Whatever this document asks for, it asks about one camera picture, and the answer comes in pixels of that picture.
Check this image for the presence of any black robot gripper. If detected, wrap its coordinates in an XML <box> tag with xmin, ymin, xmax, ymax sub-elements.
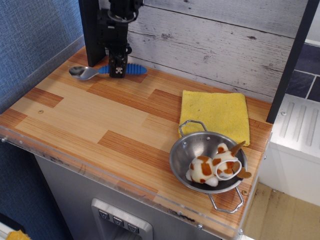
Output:
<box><xmin>97</xmin><ymin>0</ymin><xmax>145</xmax><ymax>78</ymax></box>

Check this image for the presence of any blue handled metal spoon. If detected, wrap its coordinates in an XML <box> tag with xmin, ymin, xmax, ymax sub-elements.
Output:
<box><xmin>69</xmin><ymin>63</ymin><xmax>148</xmax><ymax>81</ymax></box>

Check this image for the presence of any yellow folded cloth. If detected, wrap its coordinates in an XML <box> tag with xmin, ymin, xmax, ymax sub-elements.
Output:
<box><xmin>179</xmin><ymin>90</ymin><xmax>250</xmax><ymax>147</ymax></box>

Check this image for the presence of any brown white plush toy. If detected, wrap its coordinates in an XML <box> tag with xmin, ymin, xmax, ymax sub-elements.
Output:
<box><xmin>185</xmin><ymin>141</ymin><xmax>252</xmax><ymax>187</ymax></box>

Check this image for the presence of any grey cabinet control panel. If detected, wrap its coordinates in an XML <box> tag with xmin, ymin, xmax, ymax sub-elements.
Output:
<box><xmin>91</xmin><ymin>198</ymin><xmax>154</xmax><ymax>240</ymax></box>

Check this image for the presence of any yellow black object on floor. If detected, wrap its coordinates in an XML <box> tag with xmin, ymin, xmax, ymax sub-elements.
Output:
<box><xmin>0</xmin><ymin>222</ymin><xmax>31</xmax><ymax>240</ymax></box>

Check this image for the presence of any white ribbed appliance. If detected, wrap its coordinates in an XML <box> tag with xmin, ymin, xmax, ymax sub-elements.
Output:
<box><xmin>259</xmin><ymin>94</ymin><xmax>320</xmax><ymax>205</ymax></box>

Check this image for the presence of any black left frame post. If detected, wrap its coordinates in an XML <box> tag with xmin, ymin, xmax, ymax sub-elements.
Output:
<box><xmin>78</xmin><ymin>0</ymin><xmax>106</xmax><ymax>67</ymax></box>

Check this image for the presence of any black frame post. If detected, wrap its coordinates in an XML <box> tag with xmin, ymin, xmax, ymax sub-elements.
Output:
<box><xmin>78</xmin><ymin>0</ymin><xmax>106</xmax><ymax>67</ymax></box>
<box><xmin>266</xmin><ymin>0</ymin><xmax>320</xmax><ymax>124</ymax></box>

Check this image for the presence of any steel bowl with handles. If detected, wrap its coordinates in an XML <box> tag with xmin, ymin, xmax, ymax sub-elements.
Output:
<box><xmin>169</xmin><ymin>128</ymin><xmax>252</xmax><ymax>199</ymax></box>

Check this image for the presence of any black right frame post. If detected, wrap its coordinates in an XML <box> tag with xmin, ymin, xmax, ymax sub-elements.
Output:
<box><xmin>266</xmin><ymin>0</ymin><xmax>320</xmax><ymax>124</ymax></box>

